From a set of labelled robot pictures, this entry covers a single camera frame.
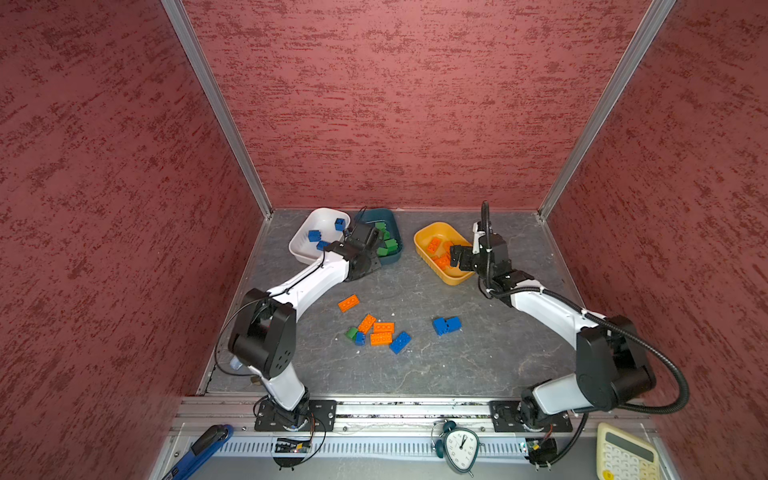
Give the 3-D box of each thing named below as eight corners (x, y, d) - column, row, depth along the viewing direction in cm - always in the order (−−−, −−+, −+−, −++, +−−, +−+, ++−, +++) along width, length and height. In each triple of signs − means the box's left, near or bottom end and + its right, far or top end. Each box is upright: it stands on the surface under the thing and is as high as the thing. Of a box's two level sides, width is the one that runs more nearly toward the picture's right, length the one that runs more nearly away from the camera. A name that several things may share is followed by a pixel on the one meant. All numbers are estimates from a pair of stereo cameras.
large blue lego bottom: (389, 348, 88) (389, 345, 86) (403, 332, 91) (403, 329, 89) (398, 356, 86) (398, 354, 84) (412, 340, 89) (413, 337, 88)
